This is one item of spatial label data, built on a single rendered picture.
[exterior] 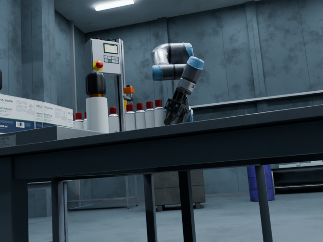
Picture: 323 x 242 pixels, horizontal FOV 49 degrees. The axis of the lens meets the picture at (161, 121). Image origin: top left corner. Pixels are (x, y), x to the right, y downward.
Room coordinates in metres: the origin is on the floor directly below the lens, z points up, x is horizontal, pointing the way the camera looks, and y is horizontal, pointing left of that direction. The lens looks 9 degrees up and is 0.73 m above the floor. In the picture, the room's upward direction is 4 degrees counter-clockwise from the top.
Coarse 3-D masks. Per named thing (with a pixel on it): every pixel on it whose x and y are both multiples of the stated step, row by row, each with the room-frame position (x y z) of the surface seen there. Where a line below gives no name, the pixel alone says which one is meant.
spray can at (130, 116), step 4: (128, 104) 1.70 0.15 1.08; (128, 108) 1.70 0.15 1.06; (132, 108) 1.70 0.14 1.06; (128, 112) 1.69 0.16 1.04; (132, 112) 1.69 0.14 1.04; (128, 116) 1.69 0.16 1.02; (132, 116) 1.69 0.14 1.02; (128, 120) 1.69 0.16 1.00; (132, 120) 1.69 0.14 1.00; (128, 124) 1.69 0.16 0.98; (132, 124) 1.69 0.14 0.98; (128, 128) 1.69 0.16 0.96; (132, 128) 1.69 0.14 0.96
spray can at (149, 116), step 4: (148, 104) 1.67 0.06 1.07; (152, 104) 1.68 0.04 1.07; (148, 108) 1.67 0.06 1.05; (152, 108) 1.67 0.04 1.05; (148, 112) 1.66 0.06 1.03; (152, 112) 1.66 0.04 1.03; (148, 116) 1.66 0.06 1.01; (152, 116) 1.66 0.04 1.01; (148, 120) 1.66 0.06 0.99; (152, 120) 1.66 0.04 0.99; (148, 124) 1.66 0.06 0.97; (152, 124) 1.66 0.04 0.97
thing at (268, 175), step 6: (252, 168) 8.30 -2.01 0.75; (264, 168) 8.23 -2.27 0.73; (270, 168) 8.35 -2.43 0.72; (252, 174) 8.31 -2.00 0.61; (270, 174) 8.31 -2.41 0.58; (252, 180) 8.33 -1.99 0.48; (270, 180) 8.29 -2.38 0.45; (252, 186) 8.35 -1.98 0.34; (270, 186) 8.27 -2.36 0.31; (252, 192) 8.37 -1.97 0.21; (270, 192) 8.26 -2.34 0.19; (252, 198) 8.39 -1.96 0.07; (258, 198) 8.26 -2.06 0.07; (270, 198) 8.25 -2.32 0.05
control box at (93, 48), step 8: (88, 40) 1.81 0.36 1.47; (96, 40) 1.80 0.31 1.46; (88, 48) 1.81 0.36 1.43; (96, 48) 1.80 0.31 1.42; (88, 56) 1.82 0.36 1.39; (96, 56) 1.80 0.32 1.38; (88, 64) 1.82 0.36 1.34; (104, 64) 1.82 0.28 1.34; (112, 64) 1.85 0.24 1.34; (88, 72) 1.82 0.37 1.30; (104, 72) 1.82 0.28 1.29; (112, 72) 1.85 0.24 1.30; (120, 72) 1.87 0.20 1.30
